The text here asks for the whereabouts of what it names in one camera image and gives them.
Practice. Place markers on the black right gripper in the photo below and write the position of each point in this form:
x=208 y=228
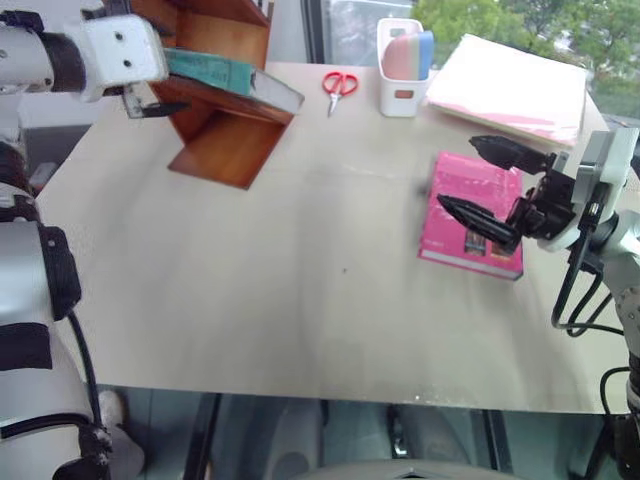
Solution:
x=547 y=210

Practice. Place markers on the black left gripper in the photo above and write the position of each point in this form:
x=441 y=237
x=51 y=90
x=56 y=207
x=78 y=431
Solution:
x=136 y=102

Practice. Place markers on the teal hardcover book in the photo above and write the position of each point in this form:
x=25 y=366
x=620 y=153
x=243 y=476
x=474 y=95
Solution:
x=215 y=70

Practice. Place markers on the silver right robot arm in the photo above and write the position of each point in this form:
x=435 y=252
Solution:
x=627 y=240

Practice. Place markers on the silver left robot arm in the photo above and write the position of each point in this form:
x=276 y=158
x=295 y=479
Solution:
x=25 y=280

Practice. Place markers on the pink book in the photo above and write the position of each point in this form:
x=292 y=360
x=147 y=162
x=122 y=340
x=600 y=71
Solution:
x=465 y=185

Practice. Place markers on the wooden bookshelf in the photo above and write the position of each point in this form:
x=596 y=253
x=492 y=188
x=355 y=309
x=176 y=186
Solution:
x=225 y=140

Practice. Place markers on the white plastic desk organizer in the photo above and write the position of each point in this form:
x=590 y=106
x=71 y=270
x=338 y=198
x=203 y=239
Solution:
x=397 y=97

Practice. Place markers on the pastel striped pouch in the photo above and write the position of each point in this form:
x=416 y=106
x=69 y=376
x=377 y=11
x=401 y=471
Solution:
x=407 y=55

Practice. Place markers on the black table leg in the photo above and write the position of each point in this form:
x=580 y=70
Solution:
x=202 y=435
x=497 y=445

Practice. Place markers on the white rounded object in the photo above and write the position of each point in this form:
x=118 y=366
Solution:
x=120 y=440

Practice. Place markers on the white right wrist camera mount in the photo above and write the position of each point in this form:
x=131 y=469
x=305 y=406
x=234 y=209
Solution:
x=615 y=160

